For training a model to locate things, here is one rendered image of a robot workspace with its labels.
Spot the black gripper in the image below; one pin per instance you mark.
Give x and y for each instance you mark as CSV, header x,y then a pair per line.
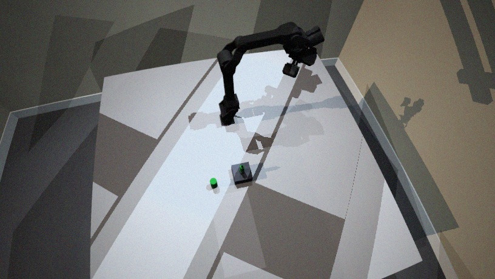
x,y
291,69

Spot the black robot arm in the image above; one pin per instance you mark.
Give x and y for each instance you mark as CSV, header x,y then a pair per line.
x,y
293,39

